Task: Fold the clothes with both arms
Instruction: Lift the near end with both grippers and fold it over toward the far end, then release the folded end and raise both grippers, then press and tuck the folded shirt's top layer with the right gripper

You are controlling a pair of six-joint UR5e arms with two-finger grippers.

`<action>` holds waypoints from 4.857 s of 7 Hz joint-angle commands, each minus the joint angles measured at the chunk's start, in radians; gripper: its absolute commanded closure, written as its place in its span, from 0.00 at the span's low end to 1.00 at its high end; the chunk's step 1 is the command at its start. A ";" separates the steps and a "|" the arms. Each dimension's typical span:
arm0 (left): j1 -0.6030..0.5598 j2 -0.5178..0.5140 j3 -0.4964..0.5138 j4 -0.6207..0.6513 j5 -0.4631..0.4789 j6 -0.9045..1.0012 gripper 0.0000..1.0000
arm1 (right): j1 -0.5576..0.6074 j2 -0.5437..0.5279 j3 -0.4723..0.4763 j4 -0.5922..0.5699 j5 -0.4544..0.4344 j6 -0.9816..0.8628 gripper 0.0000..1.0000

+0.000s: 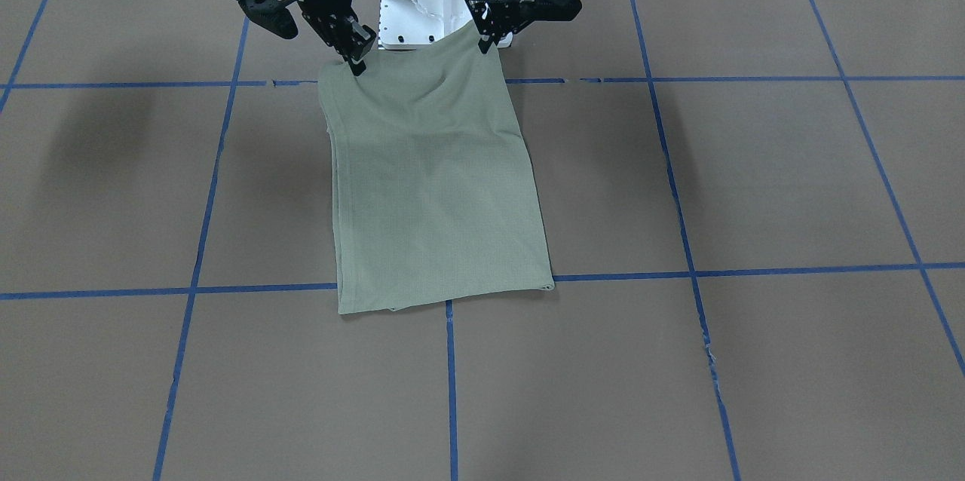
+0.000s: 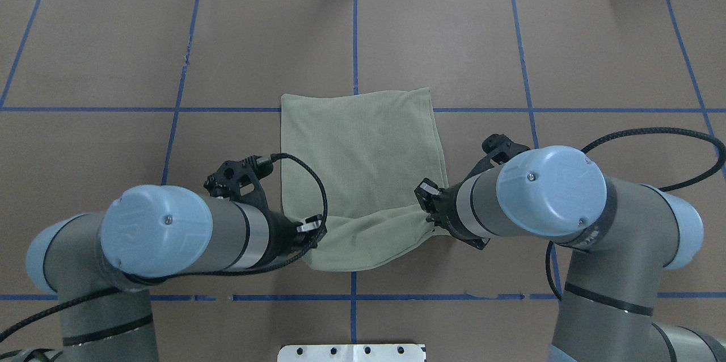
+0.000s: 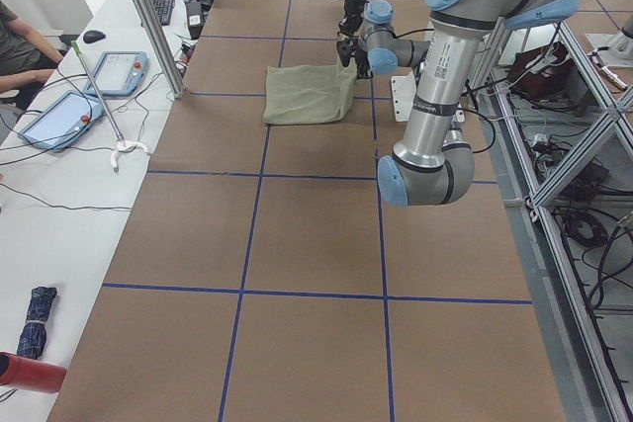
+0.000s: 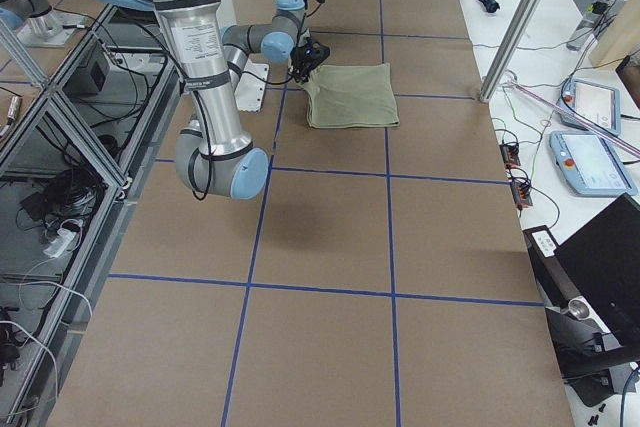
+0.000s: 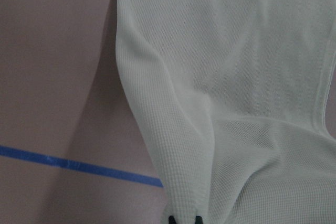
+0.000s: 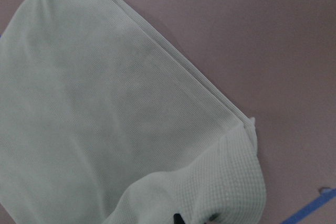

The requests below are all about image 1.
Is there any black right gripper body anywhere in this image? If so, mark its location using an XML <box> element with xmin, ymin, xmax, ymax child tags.
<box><xmin>299</xmin><ymin>0</ymin><xmax>357</xmax><ymax>41</ymax></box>

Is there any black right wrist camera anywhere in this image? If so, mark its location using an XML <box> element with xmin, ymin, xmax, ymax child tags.
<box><xmin>238</xmin><ymin>0</ymin><xmax>299</xmax><ymax>40</ymax></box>

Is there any olive green long-sleeve shirt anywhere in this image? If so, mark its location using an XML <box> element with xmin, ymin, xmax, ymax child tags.
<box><xmin>317</xmin><ymin>23</ymin><xmax>554</xmax><ymax>316</ymax></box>

